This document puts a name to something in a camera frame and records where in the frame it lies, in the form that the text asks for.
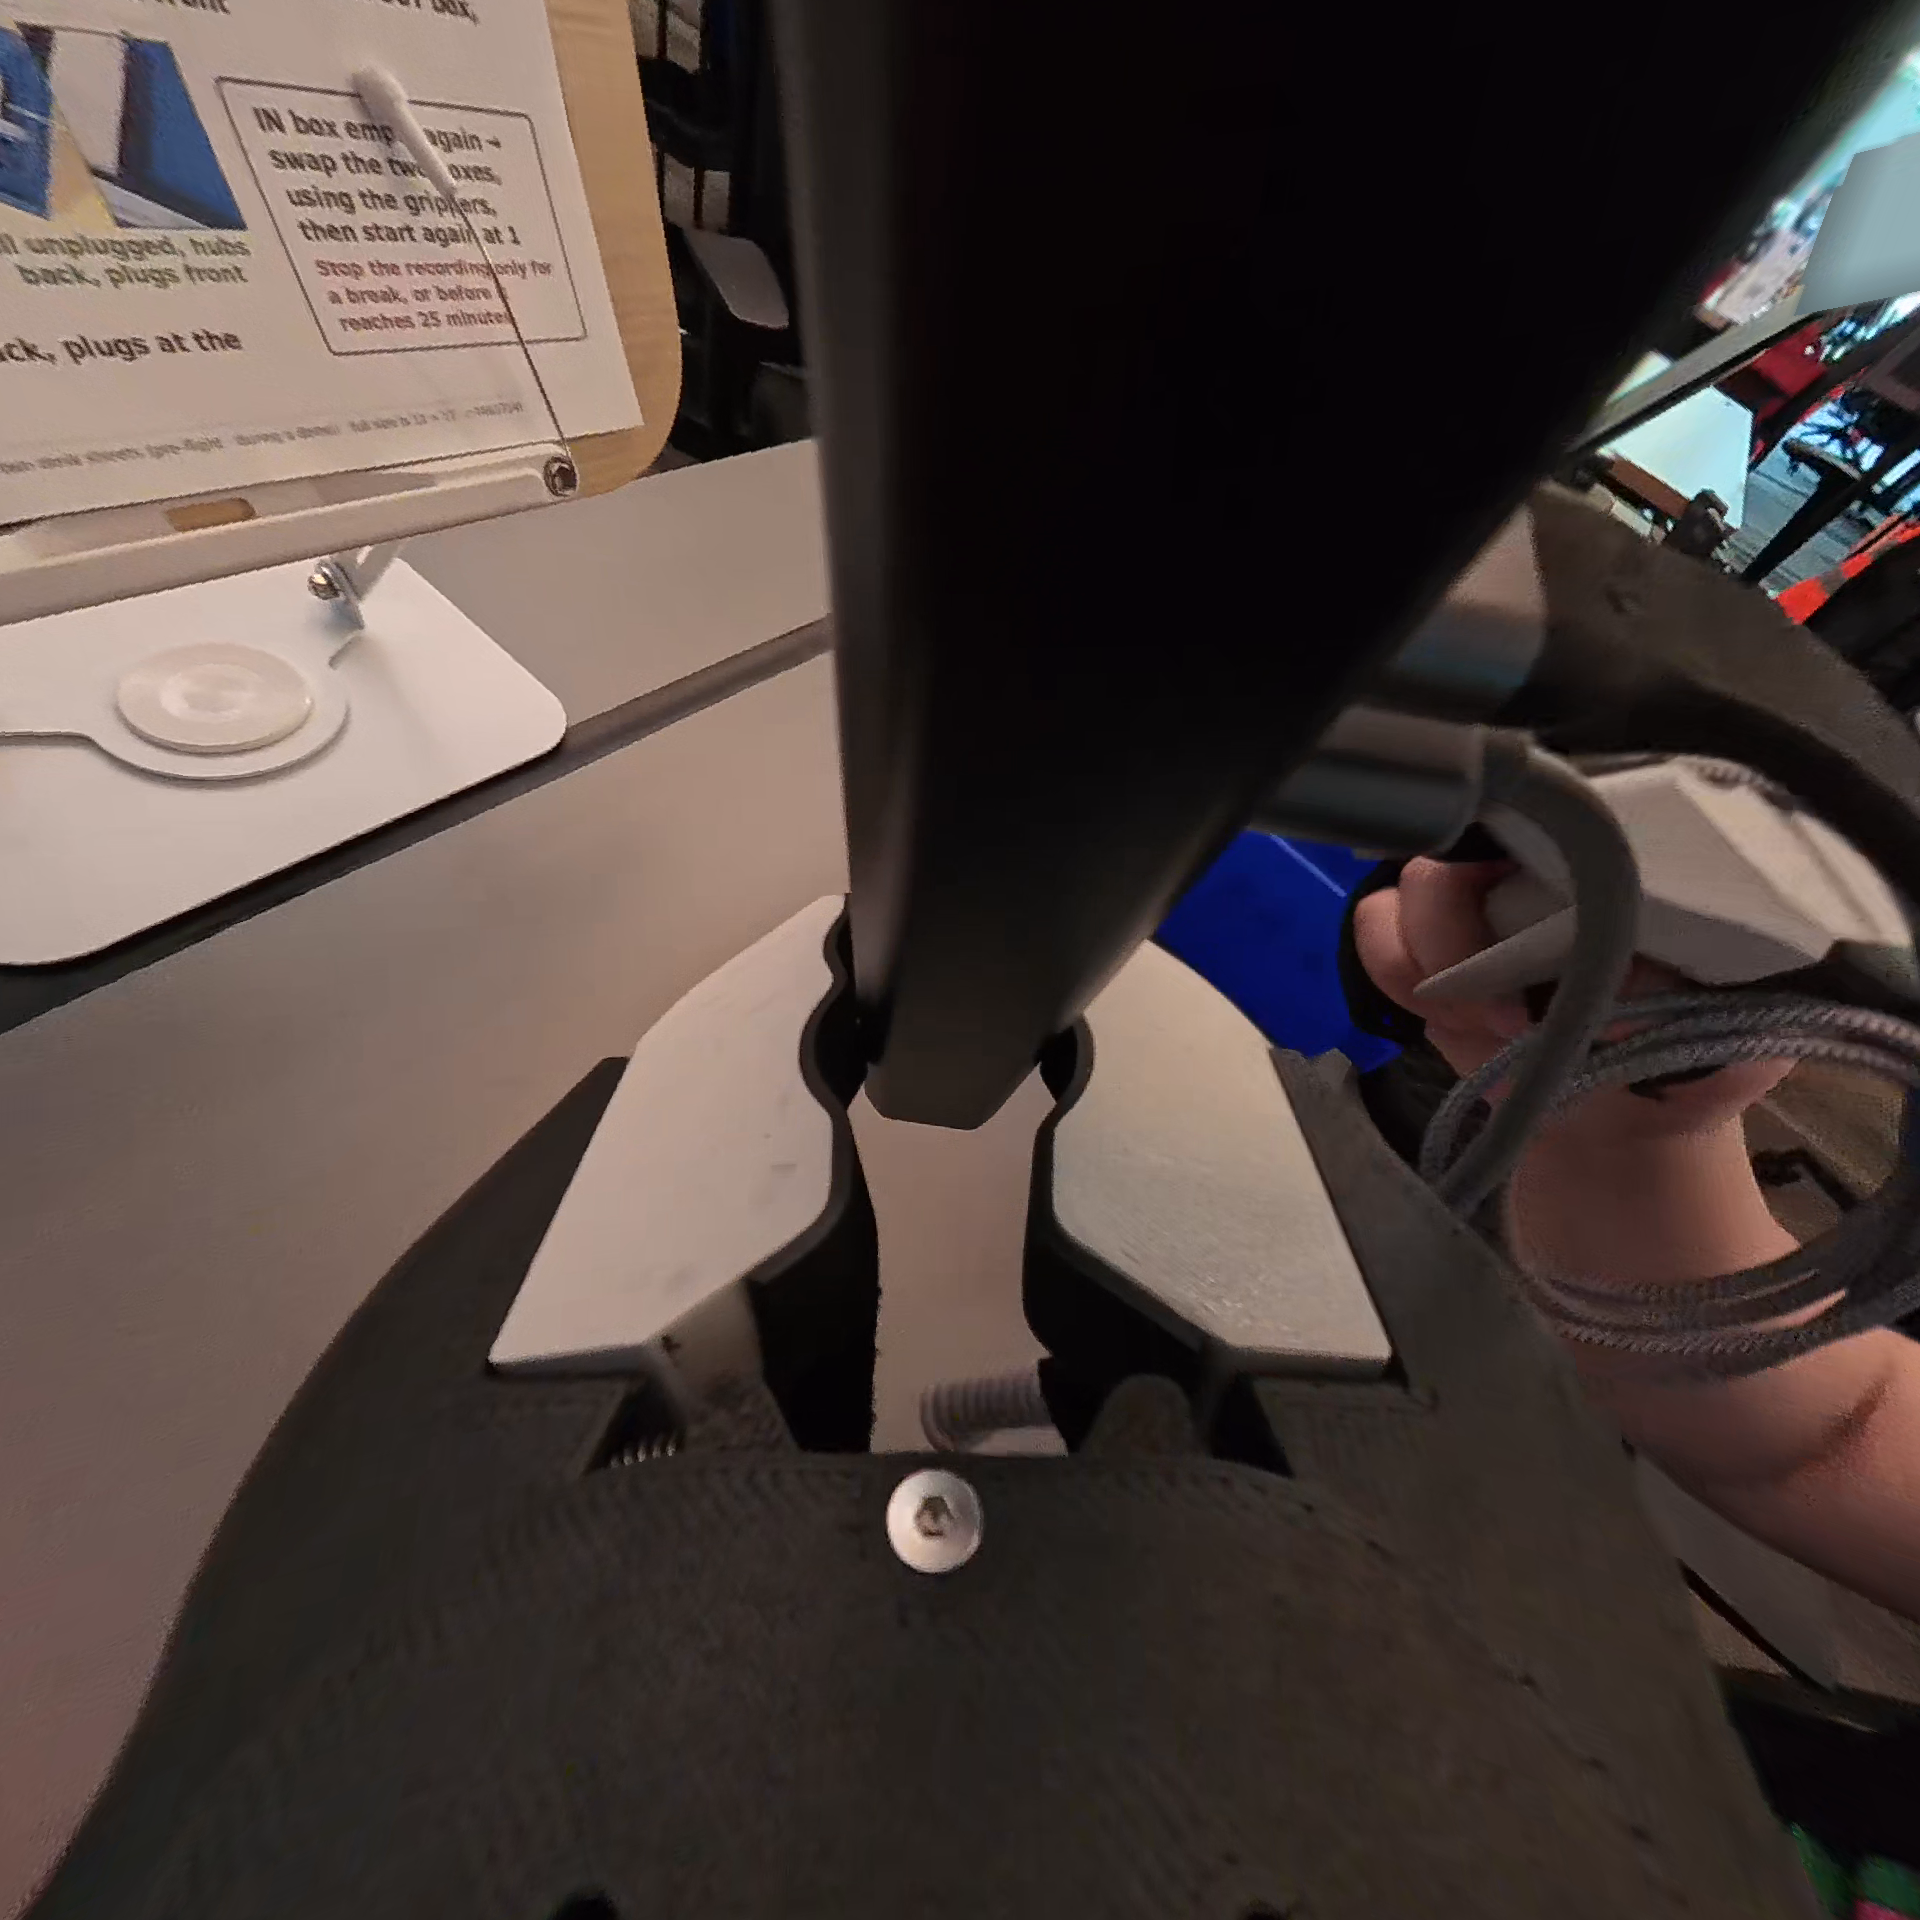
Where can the wooden backing board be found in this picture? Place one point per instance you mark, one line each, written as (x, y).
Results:
(617, 227)

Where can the white stand base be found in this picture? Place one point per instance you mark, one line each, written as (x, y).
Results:
(375, 810)

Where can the black usb hub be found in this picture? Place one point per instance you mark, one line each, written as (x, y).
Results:
(1123, 448)

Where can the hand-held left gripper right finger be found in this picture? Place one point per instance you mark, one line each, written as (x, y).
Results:
(1214, 1202)

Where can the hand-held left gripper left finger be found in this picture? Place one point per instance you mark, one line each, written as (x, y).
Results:
(678, 1202)

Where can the printed instruction sheet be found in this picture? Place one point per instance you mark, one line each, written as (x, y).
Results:
(225, 377)

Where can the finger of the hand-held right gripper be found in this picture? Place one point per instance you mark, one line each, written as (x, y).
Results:
(1722, 886)

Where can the person's right hand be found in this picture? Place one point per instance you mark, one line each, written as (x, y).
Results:
(1622, 1170)

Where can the blue plastic bin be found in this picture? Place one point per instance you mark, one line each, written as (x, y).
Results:
(1262, 930)

